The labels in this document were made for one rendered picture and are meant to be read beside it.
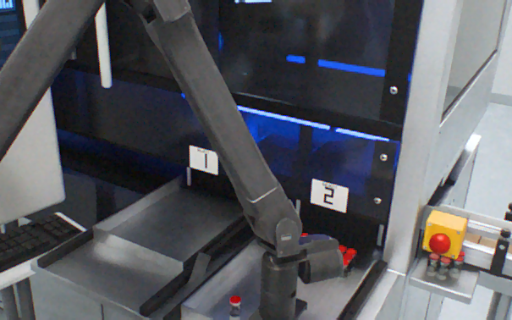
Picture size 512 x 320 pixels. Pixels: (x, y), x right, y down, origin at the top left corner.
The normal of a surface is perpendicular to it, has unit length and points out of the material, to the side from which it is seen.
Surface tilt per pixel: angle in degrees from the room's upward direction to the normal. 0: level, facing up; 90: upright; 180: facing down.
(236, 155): 73
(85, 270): 0
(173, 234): 0
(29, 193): 90
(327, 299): 0
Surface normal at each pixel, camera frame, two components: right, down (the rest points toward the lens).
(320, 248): 0.37, 0.10
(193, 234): 0.03, -0.91
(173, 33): 0.42, 0.31
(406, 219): -0.51, 0.35
